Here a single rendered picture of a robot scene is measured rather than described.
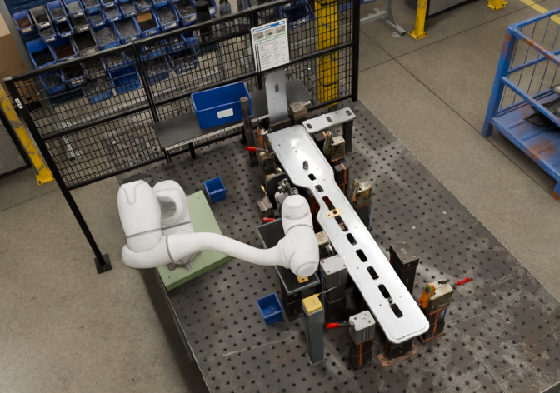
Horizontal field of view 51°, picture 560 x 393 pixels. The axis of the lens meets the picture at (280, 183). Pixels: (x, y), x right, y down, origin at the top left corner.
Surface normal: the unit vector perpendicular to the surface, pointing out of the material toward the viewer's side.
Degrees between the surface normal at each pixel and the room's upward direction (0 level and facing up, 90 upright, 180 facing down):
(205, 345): 0
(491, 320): 0
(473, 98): 0
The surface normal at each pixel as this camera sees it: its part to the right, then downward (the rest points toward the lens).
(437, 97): -0.07, -0.68
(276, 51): 0.38, 0.66
